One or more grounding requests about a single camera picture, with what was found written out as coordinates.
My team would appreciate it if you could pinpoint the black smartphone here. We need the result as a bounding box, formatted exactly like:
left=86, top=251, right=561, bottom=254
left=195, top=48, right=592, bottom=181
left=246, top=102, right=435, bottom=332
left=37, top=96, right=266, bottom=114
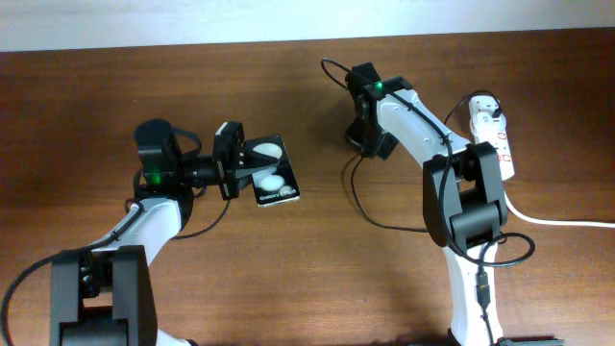
left=246, top=135, right=301, bottom=208

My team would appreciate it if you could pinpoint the black charging cable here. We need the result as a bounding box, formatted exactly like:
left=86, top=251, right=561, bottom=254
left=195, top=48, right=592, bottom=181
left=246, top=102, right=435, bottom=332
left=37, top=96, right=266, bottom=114
left=349, top=89, right=504, bottom=234

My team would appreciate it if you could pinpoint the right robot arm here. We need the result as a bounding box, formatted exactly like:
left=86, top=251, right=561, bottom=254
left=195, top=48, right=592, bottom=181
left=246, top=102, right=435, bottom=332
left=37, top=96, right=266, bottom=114
left=345, top=62, right=507, bottom=345

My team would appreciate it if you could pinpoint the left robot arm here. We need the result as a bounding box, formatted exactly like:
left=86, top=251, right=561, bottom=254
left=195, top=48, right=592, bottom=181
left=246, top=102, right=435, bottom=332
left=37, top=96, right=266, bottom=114
left=49, top=119, right=285, bottom=346

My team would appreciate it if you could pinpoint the white charger plug adapter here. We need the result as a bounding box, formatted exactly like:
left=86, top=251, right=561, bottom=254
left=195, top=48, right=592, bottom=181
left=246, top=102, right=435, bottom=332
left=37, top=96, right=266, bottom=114
left=469, top=95, right=506, bottom=136

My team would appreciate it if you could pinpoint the white power strip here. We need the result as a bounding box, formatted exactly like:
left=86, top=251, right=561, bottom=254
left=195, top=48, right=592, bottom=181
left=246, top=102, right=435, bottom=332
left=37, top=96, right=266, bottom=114
left=468, top=95, right=516, bottom=183

